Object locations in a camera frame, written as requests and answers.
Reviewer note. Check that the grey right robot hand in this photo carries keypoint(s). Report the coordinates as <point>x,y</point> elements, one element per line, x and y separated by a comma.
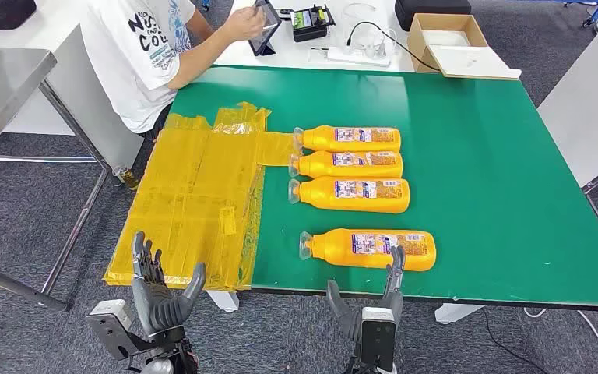
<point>396,273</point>

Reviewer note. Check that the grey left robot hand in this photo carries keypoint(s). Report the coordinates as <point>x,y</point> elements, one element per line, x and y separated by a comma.
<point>157,309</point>

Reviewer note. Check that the orange detergent bottle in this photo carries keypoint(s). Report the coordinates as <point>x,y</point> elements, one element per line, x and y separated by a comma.
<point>319,139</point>
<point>325,196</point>
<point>340,250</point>
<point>319,165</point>

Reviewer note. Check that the white table foot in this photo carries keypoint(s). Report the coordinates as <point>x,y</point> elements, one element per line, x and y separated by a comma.
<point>224,301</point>
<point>456,312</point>

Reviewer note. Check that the yellow plastic sheet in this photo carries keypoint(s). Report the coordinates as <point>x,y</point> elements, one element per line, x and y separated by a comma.
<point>190,206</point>

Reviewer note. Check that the white power strip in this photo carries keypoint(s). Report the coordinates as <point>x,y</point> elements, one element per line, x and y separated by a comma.
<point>350,56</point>

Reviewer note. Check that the open cardboard box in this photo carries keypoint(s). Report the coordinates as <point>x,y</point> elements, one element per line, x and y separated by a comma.
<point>459,57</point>

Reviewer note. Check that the person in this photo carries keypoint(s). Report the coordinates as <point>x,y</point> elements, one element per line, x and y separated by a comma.
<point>134,62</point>

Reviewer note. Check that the black label printer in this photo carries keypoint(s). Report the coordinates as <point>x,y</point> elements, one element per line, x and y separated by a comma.
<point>309,23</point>

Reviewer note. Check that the black hard case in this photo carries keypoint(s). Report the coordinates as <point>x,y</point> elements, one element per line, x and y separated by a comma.
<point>430,10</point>

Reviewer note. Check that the stainless steel table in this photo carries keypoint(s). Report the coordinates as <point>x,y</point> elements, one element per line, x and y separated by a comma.
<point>5,82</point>

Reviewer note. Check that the black tablet on stand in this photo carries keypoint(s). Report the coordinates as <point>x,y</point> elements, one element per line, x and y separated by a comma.
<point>265,31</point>

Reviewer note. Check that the black bag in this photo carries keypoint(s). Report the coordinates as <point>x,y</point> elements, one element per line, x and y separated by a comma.
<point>0,13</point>

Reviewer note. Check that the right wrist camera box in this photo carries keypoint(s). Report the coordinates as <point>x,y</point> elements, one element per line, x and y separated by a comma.
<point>377,335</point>

